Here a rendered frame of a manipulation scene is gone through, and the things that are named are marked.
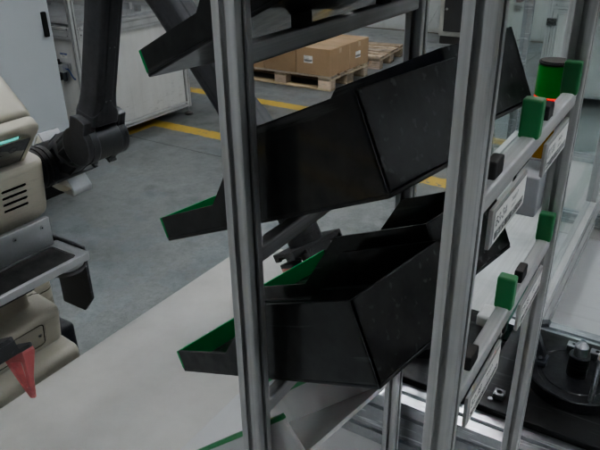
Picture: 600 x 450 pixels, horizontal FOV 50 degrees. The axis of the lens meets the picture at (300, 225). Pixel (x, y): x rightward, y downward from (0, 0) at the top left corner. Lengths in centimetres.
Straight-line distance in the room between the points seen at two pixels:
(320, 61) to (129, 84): 201
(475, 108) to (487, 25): 4
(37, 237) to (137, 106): 413
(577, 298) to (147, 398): 93
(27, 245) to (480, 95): 108
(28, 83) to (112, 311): 163
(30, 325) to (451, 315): 111
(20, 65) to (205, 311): 288
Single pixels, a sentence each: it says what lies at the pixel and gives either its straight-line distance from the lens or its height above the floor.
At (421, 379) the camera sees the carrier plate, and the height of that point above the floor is 97.
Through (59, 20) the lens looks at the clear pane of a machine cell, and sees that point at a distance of 506.
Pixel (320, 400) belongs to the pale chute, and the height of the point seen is 112.
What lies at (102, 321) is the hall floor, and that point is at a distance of 300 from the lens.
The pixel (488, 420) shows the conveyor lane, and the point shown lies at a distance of 101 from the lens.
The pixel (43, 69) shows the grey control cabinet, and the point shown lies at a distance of 417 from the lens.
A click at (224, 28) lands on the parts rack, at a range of 45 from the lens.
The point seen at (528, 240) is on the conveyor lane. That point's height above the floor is 92.
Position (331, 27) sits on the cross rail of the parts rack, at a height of 155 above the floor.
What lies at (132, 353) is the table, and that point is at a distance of 132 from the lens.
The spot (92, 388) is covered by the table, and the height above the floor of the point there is 86.
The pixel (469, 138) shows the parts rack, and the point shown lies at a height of 152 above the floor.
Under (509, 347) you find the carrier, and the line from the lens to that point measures 114.
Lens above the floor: 164
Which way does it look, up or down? 26 degrees down
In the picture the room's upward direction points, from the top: 1 degrees counter-clockwise
